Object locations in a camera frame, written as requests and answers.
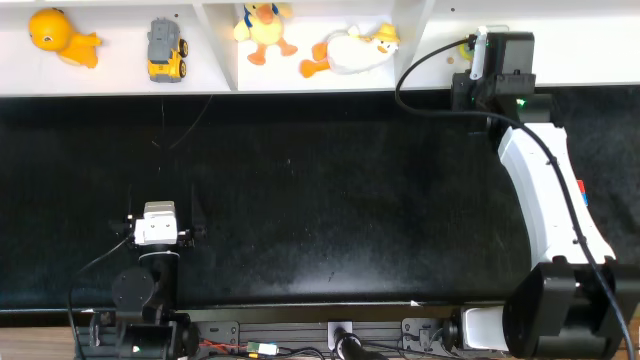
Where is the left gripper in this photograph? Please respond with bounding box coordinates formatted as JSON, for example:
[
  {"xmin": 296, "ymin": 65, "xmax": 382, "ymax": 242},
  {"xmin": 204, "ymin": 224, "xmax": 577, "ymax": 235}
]
[{"xmin": 110, "ymin": 183, "xmax": 208, "ymax": 251}]

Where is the grey and yellow toy truck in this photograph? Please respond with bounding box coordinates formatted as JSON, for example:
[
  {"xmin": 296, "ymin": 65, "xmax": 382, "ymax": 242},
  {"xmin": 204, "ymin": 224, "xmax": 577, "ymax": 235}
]
[{"xmin": 146, "ymin": 17, "xmax": 190, "ymax": 84}]

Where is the orange dinosaur figure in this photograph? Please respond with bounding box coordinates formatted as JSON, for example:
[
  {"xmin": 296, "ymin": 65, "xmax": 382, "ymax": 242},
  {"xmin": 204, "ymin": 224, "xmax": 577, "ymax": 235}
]
[{"xmin": 27, "ymin": 7, "xmax": 104, "ymax": 70}]

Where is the yellow rattle drum toy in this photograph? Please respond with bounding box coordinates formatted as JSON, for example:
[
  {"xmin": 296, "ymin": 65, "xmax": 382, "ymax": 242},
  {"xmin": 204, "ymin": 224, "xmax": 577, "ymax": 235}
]
[{"xmin": 446, "ymin": 38, "xmax": 476, "ymax": 65}]

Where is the white shelf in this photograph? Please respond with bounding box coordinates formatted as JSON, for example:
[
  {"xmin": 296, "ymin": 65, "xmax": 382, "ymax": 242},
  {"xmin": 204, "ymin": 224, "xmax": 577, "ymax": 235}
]
[{"xmin": 0, "ymin": 0, "xmax": 640, "ymax": 98}]

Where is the yellow plush duck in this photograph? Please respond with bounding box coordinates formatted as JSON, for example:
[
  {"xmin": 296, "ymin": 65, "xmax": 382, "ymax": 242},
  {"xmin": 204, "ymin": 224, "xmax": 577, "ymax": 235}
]
[{"xmin": 232, "ymin": 2, "xmax": 300, "ymax": 67}]

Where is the white plush duck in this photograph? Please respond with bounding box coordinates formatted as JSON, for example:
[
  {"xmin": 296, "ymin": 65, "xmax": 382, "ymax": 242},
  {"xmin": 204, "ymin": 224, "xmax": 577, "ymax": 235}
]
[{"xmin": 298, "ymin": 22, "xmax": 401, "ymax": 80}]

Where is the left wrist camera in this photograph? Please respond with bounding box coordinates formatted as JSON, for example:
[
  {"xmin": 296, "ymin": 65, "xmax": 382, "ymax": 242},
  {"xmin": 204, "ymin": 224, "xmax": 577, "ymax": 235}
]
[{"xmin": 133, "ymin": 200, "xmax": 180, "ymax": 247}]

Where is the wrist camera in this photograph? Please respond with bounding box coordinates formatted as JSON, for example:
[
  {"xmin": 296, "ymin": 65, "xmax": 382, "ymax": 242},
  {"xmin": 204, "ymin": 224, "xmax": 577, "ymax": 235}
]
[
  {"xmin": 133, "ymin": 200, "xmax": 180, "ymax": 247},
  {"xmin": 469, "ymin": 24, "xmax": 490, "ymax": 82}
]

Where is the mounting rail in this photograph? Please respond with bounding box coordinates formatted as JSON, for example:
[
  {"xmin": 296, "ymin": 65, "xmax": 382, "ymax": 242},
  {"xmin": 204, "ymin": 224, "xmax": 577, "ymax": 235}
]
[{"xmin": 74, "ymin": 305, "xmax": 464, "ymax": 360}]

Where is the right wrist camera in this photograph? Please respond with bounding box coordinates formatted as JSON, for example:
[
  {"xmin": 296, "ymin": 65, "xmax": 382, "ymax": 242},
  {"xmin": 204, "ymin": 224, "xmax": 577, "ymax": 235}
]
[{"xmin": 469, "ymin": 24, "xmax": 490, "ymax": 82}]

